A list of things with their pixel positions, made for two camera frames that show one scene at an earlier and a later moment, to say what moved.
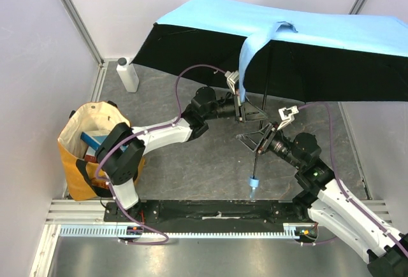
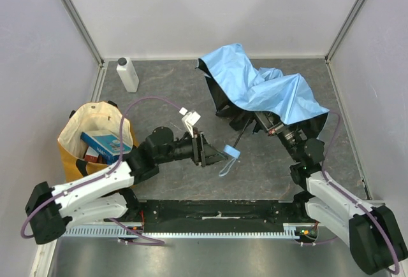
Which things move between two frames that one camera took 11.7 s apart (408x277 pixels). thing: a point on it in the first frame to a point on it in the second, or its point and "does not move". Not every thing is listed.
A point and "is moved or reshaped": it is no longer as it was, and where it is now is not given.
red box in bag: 90,155 does not move
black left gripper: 239,111 to 199,149
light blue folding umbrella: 284,55 is moved or reshaped
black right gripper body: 265,140 to 263,120
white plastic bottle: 128,75 does not move
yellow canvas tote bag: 98,118 does not move
